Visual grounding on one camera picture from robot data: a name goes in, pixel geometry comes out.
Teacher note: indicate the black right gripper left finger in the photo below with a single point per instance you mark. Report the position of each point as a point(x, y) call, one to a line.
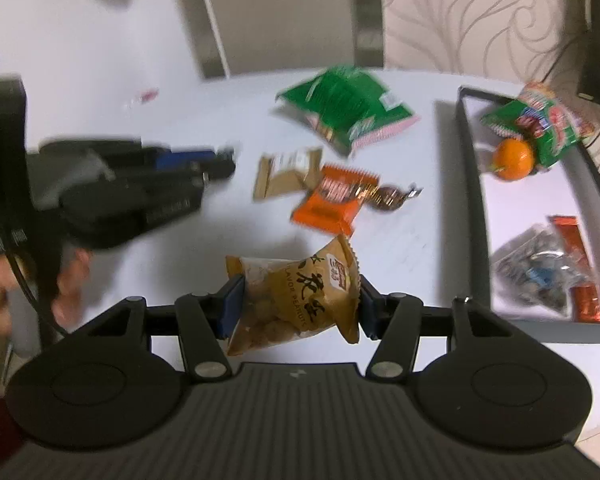
point(205, 321)

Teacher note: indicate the brown white snack packet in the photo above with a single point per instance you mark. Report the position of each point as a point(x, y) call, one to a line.
point(285, 173)

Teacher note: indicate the long orange snack stick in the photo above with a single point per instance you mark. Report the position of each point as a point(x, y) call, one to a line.
point(584, 292)

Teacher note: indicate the tan peanut snack packet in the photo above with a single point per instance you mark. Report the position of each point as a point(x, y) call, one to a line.
point(289, 300)

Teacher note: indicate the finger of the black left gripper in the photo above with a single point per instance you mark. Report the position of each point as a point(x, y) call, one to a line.
point(214, 169)
point(175, 159)

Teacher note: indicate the brown round candy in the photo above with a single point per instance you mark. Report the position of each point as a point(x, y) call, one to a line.
point(389, 198)

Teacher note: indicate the green shrimp chips bag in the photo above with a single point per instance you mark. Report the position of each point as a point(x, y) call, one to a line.
point(540, 118)

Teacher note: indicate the black shallow box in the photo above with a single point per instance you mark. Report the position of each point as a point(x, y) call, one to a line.
point(503, 213)

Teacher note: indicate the clear dark candy bag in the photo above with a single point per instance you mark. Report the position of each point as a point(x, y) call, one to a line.
point(533, 268)

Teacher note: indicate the orange tangerine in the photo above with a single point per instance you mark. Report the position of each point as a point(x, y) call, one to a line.
point(512, 160)

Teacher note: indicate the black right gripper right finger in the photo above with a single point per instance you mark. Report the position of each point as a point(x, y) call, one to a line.
point(394, 321)

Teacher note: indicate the green snack bag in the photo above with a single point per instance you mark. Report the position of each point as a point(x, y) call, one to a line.
point(349, 108)

